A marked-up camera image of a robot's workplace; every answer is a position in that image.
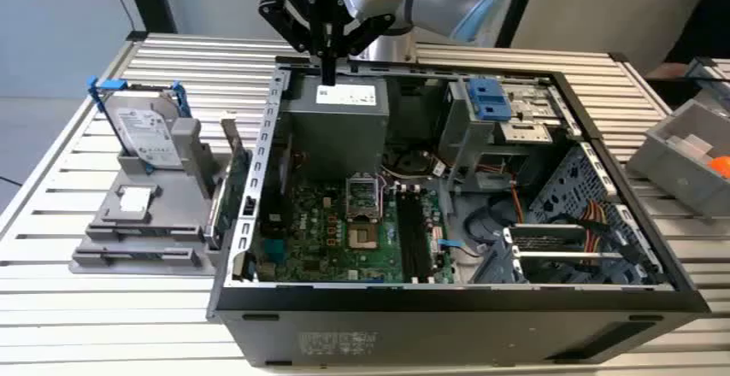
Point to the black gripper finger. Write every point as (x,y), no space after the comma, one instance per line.
(364,36)
(284,21)

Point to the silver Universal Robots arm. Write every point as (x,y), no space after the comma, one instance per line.
(434,0)

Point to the black RAM slot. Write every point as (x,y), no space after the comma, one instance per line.
(406,235)
(414,235)
(428,235)
(422,235)

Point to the grey power supply unit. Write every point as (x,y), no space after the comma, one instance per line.
(336,136)

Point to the black CPU cooler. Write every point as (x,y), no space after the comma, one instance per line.
(412,162)

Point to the black case fan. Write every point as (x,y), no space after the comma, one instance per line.
(284,166)

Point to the hard disk in blue carrier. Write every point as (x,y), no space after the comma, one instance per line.
(143,132)

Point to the green graphics card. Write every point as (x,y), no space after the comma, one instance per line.
(231,196)

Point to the CPU socket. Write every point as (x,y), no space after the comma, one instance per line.
(363,237)

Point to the grey plastic parts rack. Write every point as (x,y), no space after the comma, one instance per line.
(176,209)

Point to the silver CPU chip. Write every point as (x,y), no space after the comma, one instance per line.
(135,200)

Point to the green motherboard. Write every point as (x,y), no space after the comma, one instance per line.
(308,243)

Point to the metal disk bay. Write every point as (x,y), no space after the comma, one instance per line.
(547,256)

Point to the white block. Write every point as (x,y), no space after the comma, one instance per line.
(690,143)

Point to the grey plastic bin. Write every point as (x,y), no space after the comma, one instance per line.
(678,179)

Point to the orange round object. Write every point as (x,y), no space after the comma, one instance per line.
(719,166)

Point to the black open PC case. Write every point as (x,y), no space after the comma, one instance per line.
(399,337)

